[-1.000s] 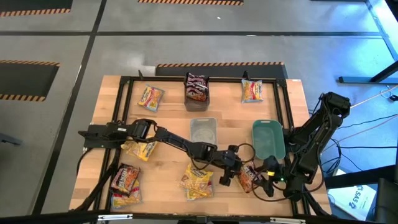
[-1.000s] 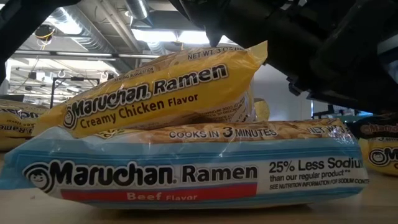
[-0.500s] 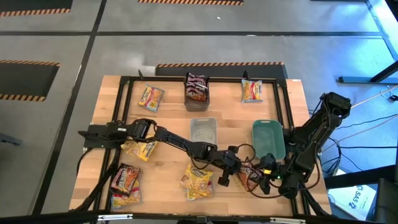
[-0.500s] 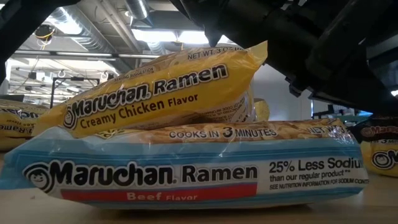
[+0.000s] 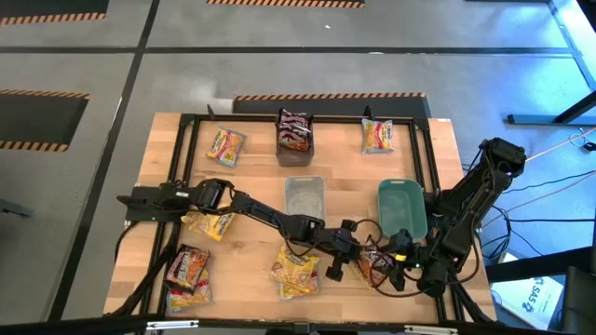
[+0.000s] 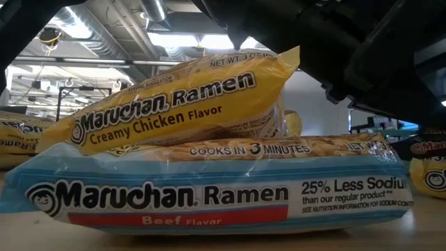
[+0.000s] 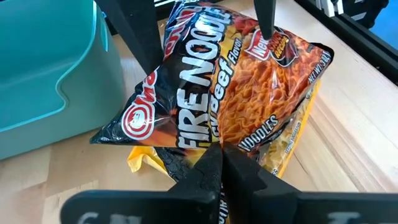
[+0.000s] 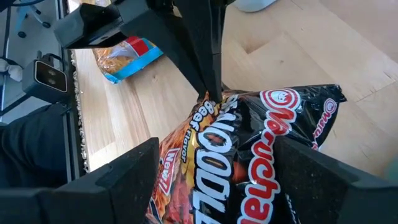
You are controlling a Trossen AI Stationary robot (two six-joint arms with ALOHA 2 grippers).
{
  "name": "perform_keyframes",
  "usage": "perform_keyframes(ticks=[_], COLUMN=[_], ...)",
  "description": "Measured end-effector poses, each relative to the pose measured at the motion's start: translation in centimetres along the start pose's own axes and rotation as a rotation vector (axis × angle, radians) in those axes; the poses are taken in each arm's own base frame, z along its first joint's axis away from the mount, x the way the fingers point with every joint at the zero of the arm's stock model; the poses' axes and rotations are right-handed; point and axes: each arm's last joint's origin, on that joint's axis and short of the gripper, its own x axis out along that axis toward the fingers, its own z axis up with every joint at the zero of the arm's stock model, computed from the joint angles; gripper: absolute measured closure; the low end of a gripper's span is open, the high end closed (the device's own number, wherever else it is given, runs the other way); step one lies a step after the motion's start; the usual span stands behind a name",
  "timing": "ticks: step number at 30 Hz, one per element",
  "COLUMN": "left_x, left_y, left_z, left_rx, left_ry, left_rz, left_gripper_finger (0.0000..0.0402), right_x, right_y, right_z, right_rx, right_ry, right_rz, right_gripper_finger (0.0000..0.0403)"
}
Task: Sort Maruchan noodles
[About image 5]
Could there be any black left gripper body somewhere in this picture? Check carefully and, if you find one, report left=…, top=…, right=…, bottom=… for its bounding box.
left=320, top=220, right=362, bottom=283

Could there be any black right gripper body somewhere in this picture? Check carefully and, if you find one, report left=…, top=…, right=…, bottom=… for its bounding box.
left=389, top=230, right=432, bottom=292

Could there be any black fire noodle pack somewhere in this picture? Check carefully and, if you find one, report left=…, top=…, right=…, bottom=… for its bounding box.
left=165, top=245, right=211, bottom=293
left=278, top=127, right=312, bottom=153
left=356, top=246, right=398, bottom=290
left=278, top=109, right=311, bottom=134

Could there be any yellow creamy chicken ramen pack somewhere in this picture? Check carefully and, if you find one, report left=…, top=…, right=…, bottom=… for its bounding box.
left=347, top=260, right=373, bottom=290
left=267, top=245, right=322, bottom=295
left=180, top=209, right=237, bottom=243

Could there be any smoky translucent plastic bin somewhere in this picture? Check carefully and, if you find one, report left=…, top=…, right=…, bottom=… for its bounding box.
left=275, top=109, right=316, bottom=168

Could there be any green plastic bin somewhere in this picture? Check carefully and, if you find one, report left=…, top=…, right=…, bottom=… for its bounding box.
left=376, top=179, right=429, bottom=240

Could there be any pale grey plastic bin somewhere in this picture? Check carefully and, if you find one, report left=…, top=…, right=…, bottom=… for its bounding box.
left=283, top=175, right=327, bottom=221

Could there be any orange snack packet top-right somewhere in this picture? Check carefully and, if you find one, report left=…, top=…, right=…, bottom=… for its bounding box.
left=360, top=117, right=396, bottom=155

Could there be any white printed cardboard box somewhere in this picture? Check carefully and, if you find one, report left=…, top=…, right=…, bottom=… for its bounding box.
left=491, top=253, right=567, bottom=331

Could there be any black hazard-striped floor mat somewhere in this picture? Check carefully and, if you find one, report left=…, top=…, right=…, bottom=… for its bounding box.
left=0, top=88, right=90, bottom=153
left=206, top=0, right=366, bottom=9
left=232, top=91, right=432, bottom=118
left=0, top=0, right=111, bottom=26

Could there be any orange snack packet top-left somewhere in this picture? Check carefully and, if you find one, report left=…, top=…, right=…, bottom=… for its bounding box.
left=206, top=126, right=248, bottom=168

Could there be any yellow packet under left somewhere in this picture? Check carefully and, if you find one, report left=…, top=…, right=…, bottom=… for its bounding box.
left=166, top=267, right=214, bottom=315

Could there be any black overhead rig bar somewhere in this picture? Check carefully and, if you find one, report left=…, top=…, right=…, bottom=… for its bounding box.
left=0, top=315, right=596, bottom=335

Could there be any grey furniture foot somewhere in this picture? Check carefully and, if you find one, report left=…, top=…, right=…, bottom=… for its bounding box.
left=0, top=198, right=34, bottom=219

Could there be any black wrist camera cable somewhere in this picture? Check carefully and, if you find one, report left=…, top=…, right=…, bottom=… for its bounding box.
left=355, top=217, right=386, bottom=248

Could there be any silver rig bracket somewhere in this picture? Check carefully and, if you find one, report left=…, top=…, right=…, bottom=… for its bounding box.
left=403, top=324, right=460, bottom=335
left=145, top=319, right=200, bottom=332

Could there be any black floor cable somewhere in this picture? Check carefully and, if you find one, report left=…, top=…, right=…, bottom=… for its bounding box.
left=509, top=217, right=596, bottom=223
left=502, top=169, right=596, bottom=194

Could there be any black desk frame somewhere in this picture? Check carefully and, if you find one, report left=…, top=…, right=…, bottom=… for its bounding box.
left=506, top=0, right=596, bottom=126

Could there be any pale extension power cable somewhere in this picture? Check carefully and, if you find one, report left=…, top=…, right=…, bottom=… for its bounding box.
left=525, top=132, right=596, bottom=162

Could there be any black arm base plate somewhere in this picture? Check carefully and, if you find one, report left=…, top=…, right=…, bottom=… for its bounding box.
left=124, top=185, right=188, bottom=223

